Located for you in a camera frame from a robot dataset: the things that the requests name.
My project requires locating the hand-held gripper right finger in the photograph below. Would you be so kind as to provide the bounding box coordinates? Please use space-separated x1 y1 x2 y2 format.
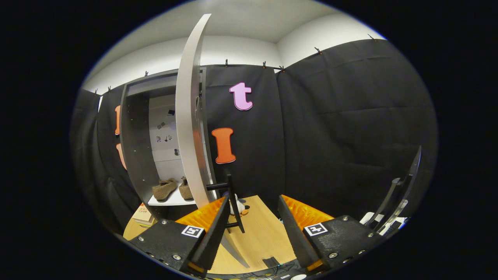
278 194 386 273

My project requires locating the beige cover book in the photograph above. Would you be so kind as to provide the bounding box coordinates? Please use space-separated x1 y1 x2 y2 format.
134 203 155 223

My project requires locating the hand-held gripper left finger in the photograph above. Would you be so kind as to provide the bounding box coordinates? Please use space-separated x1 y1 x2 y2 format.
128 196 231 277

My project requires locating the dark grey shoe cabinet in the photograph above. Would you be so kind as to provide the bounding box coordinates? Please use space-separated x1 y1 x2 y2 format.
119 67 218 220

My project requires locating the black backdrop cloth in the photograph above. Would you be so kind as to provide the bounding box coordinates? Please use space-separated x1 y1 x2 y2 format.
70 39 438 234

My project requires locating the brown fuzzy shoe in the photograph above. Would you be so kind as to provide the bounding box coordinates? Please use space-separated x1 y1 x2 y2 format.
179 176 194 200
152 178 178 201

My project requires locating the small white plush toy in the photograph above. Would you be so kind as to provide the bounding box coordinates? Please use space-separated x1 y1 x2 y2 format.
230 198 249 216

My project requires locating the black door handle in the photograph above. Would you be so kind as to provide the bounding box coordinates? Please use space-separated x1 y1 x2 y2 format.
205 174 245 234

